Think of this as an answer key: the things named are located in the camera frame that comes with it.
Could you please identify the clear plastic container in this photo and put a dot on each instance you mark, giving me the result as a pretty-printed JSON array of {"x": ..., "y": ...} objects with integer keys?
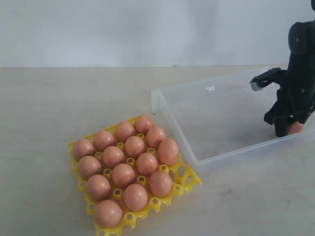
[{"x": 219, "y": 121}]

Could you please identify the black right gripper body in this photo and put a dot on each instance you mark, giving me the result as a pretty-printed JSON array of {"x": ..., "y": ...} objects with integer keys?
[{"x": 288, "y": 103}]

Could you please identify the yellow plastic egg tray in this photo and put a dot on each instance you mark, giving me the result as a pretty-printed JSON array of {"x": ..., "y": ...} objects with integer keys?
[{"x": 182, "y": 175}]

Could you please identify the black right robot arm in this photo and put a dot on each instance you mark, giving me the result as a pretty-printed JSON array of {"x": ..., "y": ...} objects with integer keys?
[{"x": 300, "y": 73}]

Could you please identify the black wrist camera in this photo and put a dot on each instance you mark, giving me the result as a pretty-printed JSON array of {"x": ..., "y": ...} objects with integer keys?
[{"x": 275, "y": 75}]

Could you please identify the brown egg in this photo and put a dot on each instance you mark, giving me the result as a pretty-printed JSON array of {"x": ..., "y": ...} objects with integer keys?
[
  {"x": 134, "y": 146},
  {"x": 113, "y": 156},
  {"x": 89, "y": 166},
  {"x": 82, "y": 148},
  {"x": 107, "y": 213},
  {"x": 135, "y": 197},
  {"x": 104, "y": 139},
  {"x": 124, "y": 130},
  {"x": 143, "y": 124},
  {"x": 167, "y": 152},
  {"x": 296, "y": 127},
  {"x": 155, "y": 136},
  {"x": 123, "y": 175},
  {"x": 146, "y": 164},
  {"x": 98, "y": 188},
  {"x": 160, "y": 184}
]

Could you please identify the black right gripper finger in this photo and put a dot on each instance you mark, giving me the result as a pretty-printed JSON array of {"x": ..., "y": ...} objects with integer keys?
[
  {"x": 282, "y": 125},
  {"x": 302, "y": 117}
]

